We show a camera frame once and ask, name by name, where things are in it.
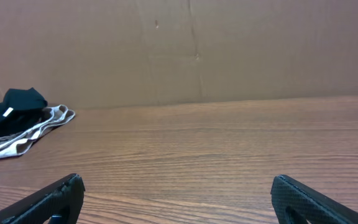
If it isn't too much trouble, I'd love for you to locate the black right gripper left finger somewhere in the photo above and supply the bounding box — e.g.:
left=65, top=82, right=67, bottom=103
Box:
left=0, top=174, right=85, bottom=224

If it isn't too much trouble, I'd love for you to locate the black folded garment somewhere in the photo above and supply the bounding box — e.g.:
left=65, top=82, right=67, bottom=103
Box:
left=0, top=88, right=48, bottom=137

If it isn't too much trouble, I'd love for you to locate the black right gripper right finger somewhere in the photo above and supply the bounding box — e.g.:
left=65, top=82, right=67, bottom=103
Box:
left=270, top=175, right=358, bottom=224

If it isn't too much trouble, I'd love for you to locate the beige folded garment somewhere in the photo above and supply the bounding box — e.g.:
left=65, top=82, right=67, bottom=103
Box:
left=0, top=105, right=75, bottom=159

